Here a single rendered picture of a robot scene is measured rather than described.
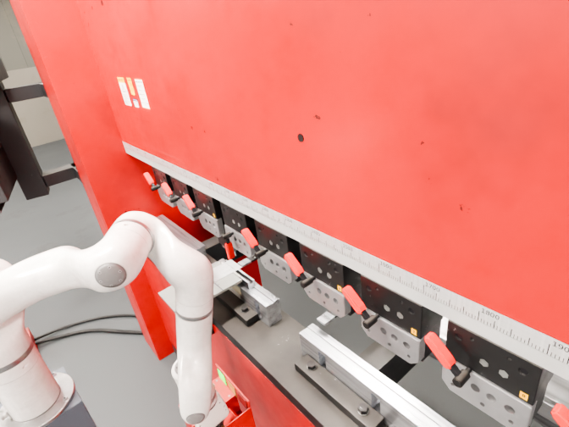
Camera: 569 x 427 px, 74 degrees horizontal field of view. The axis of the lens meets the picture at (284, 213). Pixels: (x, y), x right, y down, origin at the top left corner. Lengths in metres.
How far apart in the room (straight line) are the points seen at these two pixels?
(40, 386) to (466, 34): 1.20
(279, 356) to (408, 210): 0.79
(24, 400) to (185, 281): 0.55
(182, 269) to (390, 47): 0.60
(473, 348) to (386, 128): 0.40
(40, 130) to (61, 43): 8.35
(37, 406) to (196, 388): 0.43
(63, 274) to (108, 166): 1.23
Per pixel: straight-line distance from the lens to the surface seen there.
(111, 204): 2.16
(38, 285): 0.98
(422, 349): 0.85
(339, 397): 1.17
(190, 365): 1.03
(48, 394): 1.27
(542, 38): 0.53
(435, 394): 2.35
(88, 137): 2.07
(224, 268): 1.53
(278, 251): 1.06
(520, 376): 0.75
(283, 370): 1.28
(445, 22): 0.58
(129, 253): 0.83
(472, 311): 0.71
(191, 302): 0.92
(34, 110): 10.29
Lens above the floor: 1.85
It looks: 27 degrees down
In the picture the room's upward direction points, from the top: 8 degrees counter-clockwise
